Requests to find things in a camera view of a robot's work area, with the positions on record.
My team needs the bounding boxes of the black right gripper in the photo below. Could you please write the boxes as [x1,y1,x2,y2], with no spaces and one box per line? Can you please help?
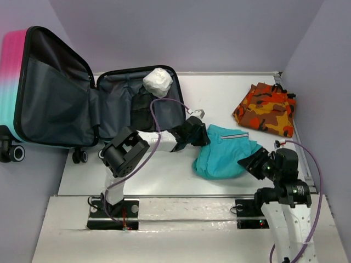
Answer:
[236,146,281,181]

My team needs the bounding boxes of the teal shorts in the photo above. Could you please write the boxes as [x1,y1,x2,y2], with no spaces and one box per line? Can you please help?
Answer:
[193,124,262,180]

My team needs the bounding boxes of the orange camouflage shorts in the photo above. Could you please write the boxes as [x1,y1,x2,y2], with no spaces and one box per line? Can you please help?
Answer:
[232,83,296,138]

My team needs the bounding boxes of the black pouch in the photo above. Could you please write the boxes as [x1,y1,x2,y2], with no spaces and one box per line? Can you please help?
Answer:
[131,86,154,132]

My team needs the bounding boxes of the white drawstring bag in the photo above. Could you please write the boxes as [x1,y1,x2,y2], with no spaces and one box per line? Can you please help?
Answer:
[143,67,173,98]

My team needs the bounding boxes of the pink and teal suitcase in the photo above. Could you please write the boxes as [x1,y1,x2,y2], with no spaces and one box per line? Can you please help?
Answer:
[1,26,186,163]

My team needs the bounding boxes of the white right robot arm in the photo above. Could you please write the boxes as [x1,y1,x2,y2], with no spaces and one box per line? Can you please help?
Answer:
[238,148,320,262]

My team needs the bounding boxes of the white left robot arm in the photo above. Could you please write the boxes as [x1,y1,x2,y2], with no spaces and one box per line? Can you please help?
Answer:
[89,116,210,219]

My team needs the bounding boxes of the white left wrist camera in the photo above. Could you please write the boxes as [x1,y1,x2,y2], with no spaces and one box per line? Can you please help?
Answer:
[186,109,205,119]

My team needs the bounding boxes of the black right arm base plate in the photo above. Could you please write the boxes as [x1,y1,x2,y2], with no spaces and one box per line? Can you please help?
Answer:
[234,199,269,230]

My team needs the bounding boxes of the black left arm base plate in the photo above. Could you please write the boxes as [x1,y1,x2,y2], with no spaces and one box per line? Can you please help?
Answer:
[86,196,139,231]

